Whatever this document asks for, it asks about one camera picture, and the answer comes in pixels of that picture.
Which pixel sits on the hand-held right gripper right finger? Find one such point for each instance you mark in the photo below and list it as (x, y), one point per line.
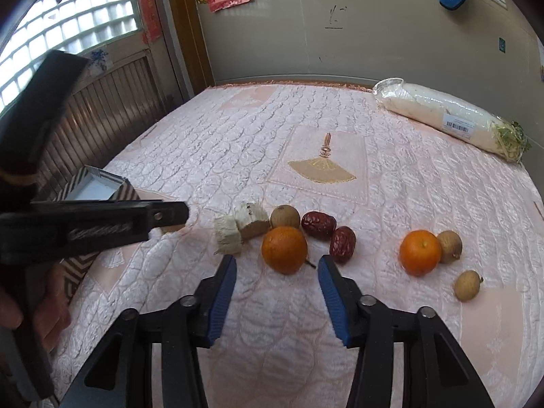
(331, 293)

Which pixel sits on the pale nougat block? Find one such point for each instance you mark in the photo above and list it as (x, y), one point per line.
(228, 234)

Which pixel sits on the brown slatted panel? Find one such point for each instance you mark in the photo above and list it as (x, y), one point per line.
(119, 89)

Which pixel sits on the plastic wrapped white radish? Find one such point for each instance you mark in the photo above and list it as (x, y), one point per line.
(425, 106)

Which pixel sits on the wooden door frame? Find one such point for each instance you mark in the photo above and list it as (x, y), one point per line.
(187, 29)

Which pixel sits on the brown longan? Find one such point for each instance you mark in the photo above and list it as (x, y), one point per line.
(466, 285)
(285, 216)
(450, 246)

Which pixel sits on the blue white paper cutout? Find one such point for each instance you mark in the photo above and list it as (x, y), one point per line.
(98, 59)

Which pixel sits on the red paper strip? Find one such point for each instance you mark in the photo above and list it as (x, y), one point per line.
(149, 15)

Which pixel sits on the pink quilted blanket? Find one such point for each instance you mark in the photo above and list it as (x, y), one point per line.
(297, 136)

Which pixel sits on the blue wall sticker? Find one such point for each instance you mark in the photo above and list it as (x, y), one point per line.
(502, 45)

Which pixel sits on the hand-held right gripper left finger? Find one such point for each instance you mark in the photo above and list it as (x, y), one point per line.
(223, 293)

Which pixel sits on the glass block window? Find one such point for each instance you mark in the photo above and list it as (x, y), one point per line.
(85, 21)

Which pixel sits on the tan nougat block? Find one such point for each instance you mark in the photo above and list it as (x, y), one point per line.
(253, 220)

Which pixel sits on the red date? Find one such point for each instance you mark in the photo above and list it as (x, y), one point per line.
(318, 223)
(343, 244)

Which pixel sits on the orange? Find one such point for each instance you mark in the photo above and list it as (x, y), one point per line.
(420, 252)
(284, 250)

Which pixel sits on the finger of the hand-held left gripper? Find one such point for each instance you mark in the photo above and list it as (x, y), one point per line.
(106, 225)

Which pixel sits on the person's left hand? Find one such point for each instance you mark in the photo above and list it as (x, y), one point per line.
(53, 306)

